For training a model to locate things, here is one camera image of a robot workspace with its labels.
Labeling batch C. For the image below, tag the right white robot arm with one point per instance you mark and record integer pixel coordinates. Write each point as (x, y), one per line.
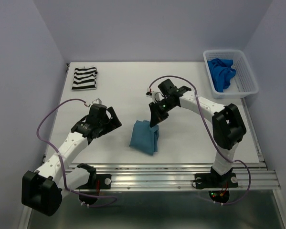
(223, 123)

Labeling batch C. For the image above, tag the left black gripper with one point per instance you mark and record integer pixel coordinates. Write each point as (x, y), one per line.
(113, 123)

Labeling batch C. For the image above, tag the aluminium mounting rail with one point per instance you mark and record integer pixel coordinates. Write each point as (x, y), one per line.
(178, 177)

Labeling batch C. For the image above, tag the white plastic basket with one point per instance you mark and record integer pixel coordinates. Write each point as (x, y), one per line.
(243, 84)

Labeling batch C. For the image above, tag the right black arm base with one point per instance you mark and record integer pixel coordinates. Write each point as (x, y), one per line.
(219, 184)

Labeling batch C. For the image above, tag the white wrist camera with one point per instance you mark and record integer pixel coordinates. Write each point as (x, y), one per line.
(154, 95)
(95, 101)

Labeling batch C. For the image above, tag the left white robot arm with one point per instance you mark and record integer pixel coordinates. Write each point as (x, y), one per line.
(44, 189)

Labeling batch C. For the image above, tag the black white striped tank top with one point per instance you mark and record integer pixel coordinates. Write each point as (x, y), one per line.
(85, 78)

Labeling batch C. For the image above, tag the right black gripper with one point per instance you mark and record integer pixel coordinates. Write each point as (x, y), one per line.
(156, 116)

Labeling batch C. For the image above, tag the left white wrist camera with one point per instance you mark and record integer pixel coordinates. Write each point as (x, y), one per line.
(95, 101)

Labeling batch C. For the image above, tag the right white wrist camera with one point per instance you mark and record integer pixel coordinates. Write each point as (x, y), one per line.
(154, 95)

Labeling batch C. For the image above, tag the blue tank top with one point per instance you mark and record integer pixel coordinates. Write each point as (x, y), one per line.
(221, 73)

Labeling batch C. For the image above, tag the teal tank top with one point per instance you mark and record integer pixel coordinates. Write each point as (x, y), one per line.
(145, 138)

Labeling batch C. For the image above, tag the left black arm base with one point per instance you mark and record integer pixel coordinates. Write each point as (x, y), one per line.
(102, 181)

